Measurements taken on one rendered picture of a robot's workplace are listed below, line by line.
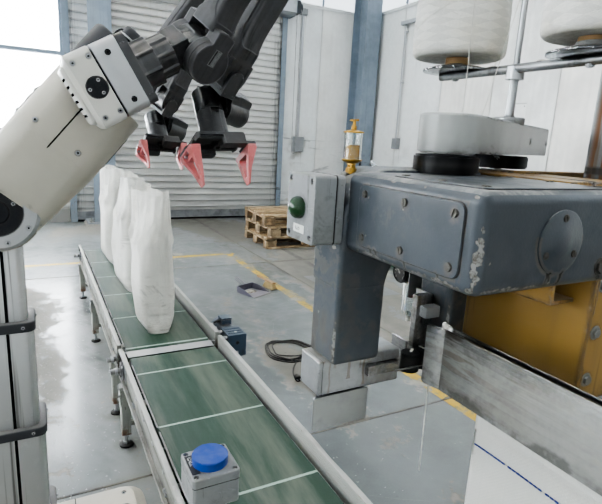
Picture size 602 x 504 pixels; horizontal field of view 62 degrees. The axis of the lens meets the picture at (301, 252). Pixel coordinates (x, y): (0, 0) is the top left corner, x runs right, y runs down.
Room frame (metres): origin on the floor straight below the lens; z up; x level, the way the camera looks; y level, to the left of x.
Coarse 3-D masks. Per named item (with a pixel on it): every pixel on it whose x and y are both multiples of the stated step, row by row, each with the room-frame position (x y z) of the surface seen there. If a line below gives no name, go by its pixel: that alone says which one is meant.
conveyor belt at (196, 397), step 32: (192, 352) 2.16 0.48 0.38; (160, 384) 1.84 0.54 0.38; (192, 384) 1.85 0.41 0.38; (224, 384) 1.87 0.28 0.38; (160, 416) 1.61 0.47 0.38; (192, 416) 1.62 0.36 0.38; (224, 416) 1.63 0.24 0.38; (256, 416) 1.64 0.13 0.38; (192, 448) 1.43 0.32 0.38; (256, 448) 1.45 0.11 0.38; (288, 448) 1.46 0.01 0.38; (256, 480) 1.29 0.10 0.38; (288, 480) 1.30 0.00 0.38; (320, 480) 1.31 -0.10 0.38
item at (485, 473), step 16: (480, 432) 0.62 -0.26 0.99; (496, 432) 0.60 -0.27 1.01; (496, 448) 0.60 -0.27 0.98; (512, 448) 0.58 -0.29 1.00; (480, 464) 0.61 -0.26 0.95; (496, 464) 0.59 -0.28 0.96; (512, 464) 0.57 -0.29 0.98; (528, 464) 0.55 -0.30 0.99; (544, 464) 0.54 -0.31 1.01; (480, 480) 0.61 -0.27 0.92; (496, 480) 0.59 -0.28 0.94; (512, 480) 0.57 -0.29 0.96; (544, 480) 0.53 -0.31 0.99; (560, 480) 0.51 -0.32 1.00; (576, 480) 0.50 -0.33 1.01; (480, 496) 0.61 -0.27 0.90; (496, 496) 0.59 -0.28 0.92; (512, 496) 0.57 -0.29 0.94; (528, 496) 0.55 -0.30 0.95; (544, 496) 0.53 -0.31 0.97; (560, 496) 0.51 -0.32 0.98; (576, 496) 0.50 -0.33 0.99; (592, 496) 0.48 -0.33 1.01
